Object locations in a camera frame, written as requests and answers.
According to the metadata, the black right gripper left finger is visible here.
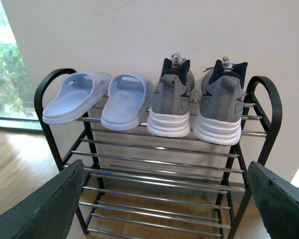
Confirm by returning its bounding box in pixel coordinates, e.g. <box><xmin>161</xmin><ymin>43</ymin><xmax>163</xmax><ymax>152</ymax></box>
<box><xmin>0</xmin><ymin>159</ymin><xmax>84</xmax><ymax>239</ymax></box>

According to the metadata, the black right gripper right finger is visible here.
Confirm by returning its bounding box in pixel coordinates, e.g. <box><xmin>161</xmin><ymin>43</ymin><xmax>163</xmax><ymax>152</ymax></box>
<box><xmin>248</xmin><ymin>161</ymin><xmax>299</xmax><ymax>239</ymax></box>

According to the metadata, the grey knit sneaker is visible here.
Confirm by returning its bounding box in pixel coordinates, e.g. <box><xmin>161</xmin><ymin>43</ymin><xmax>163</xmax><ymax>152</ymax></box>
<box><xmin>193</xmin><ymin>58</ymin><xmax>248</xmax><ymax>145</ymax></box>
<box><xmin>147</xmin><ymin>53</ymin><xmax>195</xmax><ymax>138</ymax></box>

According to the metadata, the light blue slipper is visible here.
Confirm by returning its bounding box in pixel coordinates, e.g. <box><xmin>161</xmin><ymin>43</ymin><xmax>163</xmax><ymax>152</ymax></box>
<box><xmin>101</xmin><ymin>73</ymin><xmax>154</xmax><ymax>130</ymax></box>
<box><xmin>42</xmin><ymin>72</ymin><xmax>111</xmax><ymax>124</ymax></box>

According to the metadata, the black metal shoe rack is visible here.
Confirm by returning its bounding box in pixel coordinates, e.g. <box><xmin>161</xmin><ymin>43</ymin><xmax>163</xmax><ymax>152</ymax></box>
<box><xmin>42</xmin><ymin>76</ymin><xmax>282</xmax><ymax>239</ymax></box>

